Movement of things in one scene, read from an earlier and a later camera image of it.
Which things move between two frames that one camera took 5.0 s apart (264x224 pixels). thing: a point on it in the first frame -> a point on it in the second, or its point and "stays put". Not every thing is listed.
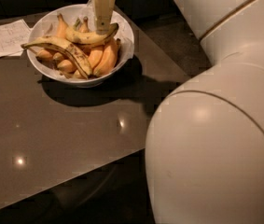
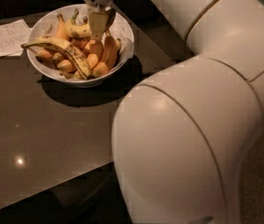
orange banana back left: [62, 26] stays put
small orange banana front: [66, 65] stays put
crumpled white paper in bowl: [124, 31] stays put
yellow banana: [90, 38] -> [80, 29]
